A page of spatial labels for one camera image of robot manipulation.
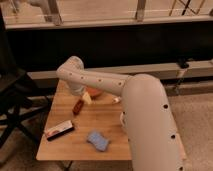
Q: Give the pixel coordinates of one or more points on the yellowish translucent gripper finger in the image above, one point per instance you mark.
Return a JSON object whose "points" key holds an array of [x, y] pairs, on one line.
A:
{"points": [[87, 98]]}

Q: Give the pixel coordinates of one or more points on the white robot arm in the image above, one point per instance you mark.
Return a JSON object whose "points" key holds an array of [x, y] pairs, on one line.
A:
{"points": [[150, 126]]}

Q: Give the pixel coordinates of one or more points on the orange ceramic bowl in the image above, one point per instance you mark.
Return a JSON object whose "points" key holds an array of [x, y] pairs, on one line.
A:
{"points": [[94, 93]]}

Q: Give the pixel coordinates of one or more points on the wooden table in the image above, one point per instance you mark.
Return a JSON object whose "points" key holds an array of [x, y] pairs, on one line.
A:
{"points": [[102, 116]]}

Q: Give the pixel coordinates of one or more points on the black and white eraser box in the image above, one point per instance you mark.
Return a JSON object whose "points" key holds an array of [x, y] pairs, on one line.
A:
{"points": [[59, 130]]}

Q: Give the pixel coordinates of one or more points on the blue sponge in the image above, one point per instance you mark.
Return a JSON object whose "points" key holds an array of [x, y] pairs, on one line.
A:
{"points": [[98, 141]]}

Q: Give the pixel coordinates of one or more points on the black office chair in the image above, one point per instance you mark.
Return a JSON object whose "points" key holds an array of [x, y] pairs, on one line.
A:
{"points": [[15, 84]]}

